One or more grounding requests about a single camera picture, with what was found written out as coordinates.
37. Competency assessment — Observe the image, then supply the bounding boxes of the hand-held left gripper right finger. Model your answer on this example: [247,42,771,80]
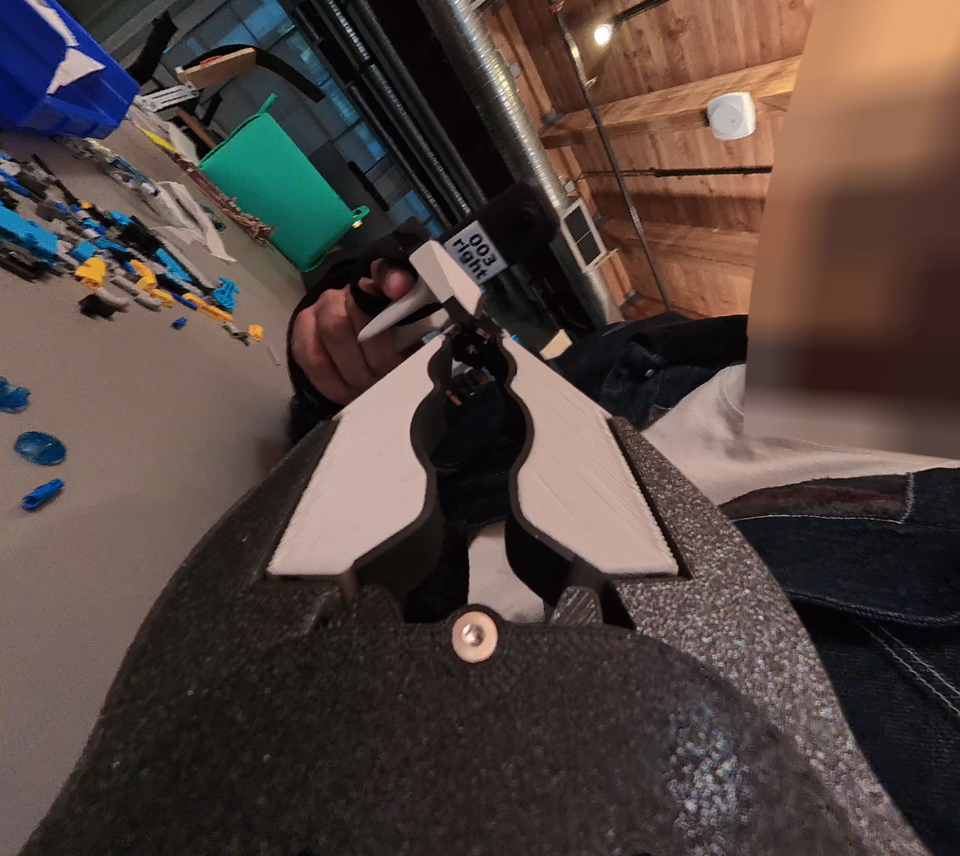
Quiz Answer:
[491,333,681,608]

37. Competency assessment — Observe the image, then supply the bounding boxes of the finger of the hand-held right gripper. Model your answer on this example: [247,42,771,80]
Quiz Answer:
[409,240,487,321]
[357,288,455,356]

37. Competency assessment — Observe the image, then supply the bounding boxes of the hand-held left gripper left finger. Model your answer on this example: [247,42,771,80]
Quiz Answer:
[266,333,455,602]

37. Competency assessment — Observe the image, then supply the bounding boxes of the small dark brick assembly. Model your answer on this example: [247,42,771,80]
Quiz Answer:
[442,327,504,407]

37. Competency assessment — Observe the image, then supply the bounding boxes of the grey desk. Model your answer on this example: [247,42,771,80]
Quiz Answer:
[0,121,354,850]

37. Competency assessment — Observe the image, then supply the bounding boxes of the person's right hand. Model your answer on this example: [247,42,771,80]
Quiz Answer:
[291,256,438,406]

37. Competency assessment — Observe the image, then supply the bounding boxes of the white shirt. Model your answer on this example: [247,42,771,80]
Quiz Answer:
[465,361,960,623]

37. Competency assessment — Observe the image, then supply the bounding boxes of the green felt bag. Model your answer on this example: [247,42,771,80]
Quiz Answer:
[198,93,371,272]

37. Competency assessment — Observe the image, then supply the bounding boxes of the brown wooden model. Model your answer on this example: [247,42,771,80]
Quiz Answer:
[168,151,277,246]

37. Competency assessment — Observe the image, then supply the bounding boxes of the white square ceiling box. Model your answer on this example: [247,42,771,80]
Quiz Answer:
[707,91,757,141]

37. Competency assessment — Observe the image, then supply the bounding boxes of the crumpled white plastic bag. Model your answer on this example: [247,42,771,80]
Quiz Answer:
[153,180,237,263]

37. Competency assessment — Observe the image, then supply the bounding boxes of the dark ceiling pipes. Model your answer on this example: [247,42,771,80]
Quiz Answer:
[240,0,489,227]

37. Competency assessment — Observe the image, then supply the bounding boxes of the black chair with wooden seat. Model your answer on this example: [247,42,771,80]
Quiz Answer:
[127,12,324,122]

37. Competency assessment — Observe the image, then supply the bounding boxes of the pile of small brick pieces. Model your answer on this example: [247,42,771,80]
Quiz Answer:
[0,147,265,347]

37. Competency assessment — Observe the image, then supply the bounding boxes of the dark denim jacket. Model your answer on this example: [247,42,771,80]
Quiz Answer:
[723,470,960,856]

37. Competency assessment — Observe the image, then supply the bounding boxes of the small grey blue brick assembly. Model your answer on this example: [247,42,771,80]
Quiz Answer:
[75,140,162,197]

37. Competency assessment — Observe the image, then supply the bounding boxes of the translucent blue round piece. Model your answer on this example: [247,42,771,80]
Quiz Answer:
[13,430,67,466]

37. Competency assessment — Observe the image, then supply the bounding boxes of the blue plastic bin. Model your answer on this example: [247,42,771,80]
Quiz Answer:
[0,0,141,139]

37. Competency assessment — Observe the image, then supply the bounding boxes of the white duct vent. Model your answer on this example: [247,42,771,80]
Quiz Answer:
[562,200,605,265]

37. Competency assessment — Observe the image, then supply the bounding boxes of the silver ventilation duct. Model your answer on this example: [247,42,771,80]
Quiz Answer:
[431,0,627,325]

